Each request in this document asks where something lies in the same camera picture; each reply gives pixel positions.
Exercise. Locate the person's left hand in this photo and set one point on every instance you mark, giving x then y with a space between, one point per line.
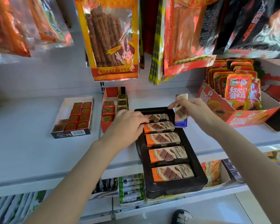
123 130

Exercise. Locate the person's right forearm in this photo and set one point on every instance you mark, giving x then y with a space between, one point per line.
254 170

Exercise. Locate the dark red snack bag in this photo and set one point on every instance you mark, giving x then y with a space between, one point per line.
150 25

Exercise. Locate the person's black shoe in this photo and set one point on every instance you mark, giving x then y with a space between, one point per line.
180 216

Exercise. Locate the yellow black striped bags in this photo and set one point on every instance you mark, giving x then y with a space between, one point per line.
156 62

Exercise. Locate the dark brown snack bag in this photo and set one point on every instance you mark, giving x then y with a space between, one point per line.
87 59

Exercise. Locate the heap of gold candies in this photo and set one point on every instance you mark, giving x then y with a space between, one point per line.
122 102

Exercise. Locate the black snack bag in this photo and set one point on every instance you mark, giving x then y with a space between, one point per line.
254 25

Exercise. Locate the white metal shelf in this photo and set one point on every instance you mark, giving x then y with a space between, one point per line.
25 149

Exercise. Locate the clear green print snack bag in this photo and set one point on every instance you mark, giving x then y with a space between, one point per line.
49 23

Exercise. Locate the black plastic tray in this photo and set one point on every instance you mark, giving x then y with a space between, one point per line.
177 191

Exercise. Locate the red orange snack bag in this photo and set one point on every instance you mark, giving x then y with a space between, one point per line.
189 37

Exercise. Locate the red Filer candy box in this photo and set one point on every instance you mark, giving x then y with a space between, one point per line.
110 92

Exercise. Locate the clear bag of orange sticks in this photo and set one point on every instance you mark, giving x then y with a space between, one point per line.
7 27

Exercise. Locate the red cardboard display box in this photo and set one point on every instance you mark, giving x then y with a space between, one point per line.
242 118

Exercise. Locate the stack of green white packets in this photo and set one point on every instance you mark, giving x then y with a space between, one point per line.
130 188

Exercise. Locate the dark red snack packet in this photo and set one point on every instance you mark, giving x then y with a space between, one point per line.
275 88

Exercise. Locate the black smartphone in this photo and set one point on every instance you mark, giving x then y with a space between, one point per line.
278 120

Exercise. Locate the person's left forearm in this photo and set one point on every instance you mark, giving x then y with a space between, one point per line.
72 188

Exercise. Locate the yellow red bag brown sticks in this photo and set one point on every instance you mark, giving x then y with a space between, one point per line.
107 44

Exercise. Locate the red orange snack packets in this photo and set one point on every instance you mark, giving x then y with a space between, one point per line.
212 172

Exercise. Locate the person's right hand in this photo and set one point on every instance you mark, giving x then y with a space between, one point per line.
200 114

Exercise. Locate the row of red snack packets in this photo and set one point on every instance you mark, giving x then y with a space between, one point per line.
238 88

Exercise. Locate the chocolate wafer bar packets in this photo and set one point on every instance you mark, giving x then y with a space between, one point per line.
172 173

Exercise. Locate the white box of red chocolates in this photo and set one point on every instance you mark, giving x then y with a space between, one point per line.
63 107

